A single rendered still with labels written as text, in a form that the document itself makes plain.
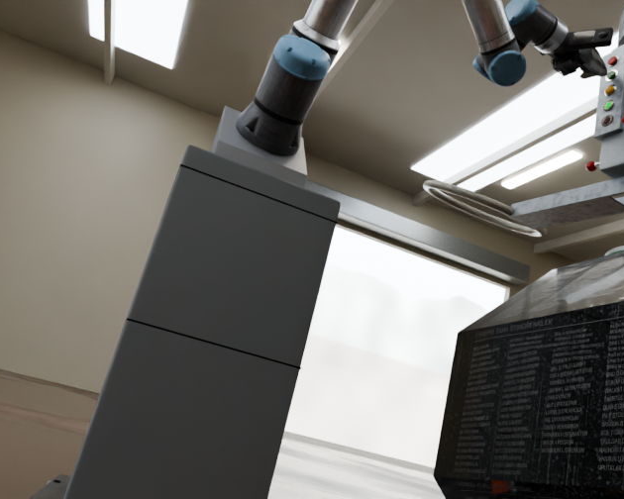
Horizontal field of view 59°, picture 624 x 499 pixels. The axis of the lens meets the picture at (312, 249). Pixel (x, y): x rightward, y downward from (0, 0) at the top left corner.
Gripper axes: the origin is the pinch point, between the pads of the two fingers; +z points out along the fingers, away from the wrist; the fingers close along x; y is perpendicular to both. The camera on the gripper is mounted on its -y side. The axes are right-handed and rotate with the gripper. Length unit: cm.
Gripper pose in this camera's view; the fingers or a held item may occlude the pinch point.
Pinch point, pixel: (605, 70)
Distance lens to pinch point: 189.2
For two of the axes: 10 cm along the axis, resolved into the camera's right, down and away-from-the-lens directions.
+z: 8.4, 3.5, 4.2
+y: -4.9, 1.4, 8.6
